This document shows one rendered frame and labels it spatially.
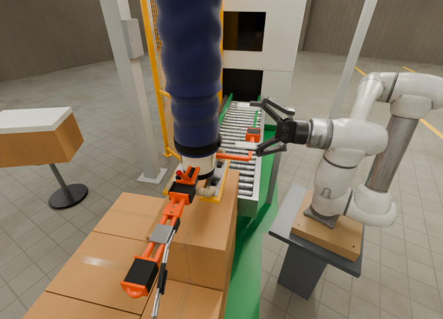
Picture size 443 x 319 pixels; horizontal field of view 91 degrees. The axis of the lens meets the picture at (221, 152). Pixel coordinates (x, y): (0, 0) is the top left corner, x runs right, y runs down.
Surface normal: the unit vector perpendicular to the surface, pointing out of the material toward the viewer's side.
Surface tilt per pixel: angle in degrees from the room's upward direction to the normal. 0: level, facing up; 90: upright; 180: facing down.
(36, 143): 90
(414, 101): 84
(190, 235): 0
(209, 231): 0
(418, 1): 90
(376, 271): 0
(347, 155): 96
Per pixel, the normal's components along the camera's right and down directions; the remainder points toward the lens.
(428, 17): -0.52, 0.48
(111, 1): -0.19, 0.55
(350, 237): -0.07, -0.81
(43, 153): 0.15, 0.56
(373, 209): -0.48, 0.26
